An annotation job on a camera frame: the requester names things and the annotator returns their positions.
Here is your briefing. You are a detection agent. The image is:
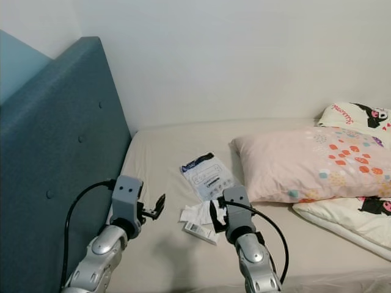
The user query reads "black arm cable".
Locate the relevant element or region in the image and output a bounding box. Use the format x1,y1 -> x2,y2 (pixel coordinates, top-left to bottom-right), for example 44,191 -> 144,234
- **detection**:
217,200 -> 290,284
60,179 -> 117,291

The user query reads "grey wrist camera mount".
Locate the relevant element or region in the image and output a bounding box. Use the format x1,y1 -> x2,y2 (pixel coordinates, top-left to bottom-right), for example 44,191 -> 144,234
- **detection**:
111,176 -> 144,223
222,186 -> 251,236

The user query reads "mattress with beige sheet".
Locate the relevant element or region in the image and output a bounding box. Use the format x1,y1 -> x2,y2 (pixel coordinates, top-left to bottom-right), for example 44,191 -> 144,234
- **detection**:
98,118 -> 391,293

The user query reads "pink patterned pillow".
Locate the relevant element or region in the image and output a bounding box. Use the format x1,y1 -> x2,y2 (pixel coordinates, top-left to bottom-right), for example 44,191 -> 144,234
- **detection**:
231,126 -> 391,204

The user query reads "white blue plastic bag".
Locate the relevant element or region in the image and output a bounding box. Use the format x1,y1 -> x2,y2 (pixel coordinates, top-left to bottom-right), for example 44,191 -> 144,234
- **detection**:
180,153 -> 239,202

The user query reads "cream cartoon print quilt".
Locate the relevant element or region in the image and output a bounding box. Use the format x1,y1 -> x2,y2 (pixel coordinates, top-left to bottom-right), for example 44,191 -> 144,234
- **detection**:
292,197 -> 391,263

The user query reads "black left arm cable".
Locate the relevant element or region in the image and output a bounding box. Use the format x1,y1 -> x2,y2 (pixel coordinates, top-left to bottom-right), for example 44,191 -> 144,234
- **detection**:
60,179 -> 117,291

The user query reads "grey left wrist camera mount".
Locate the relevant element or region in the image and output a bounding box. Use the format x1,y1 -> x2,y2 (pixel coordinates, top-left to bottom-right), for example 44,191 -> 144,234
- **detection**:
111,176 -> 144,223

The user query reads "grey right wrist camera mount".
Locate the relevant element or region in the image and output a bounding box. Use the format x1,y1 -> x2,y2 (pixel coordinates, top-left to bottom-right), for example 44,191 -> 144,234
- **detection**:
222,186 -> 251,236

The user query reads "teal upholstered headboard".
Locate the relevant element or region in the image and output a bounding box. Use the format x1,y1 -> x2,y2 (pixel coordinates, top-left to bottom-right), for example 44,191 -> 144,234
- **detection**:
0,37 -> 132,293

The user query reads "small white labelled box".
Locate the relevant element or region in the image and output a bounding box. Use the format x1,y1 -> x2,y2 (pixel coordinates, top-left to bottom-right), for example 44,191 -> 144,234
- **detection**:
183,221 -> 219,245

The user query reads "white tissue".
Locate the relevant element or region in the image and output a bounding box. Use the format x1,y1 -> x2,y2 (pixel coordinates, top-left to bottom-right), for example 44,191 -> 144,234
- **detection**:
180,200 -> 221,225

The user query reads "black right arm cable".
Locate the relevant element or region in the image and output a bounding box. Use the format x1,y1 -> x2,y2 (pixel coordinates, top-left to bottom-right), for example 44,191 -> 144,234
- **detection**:
217,200 -> 290,284

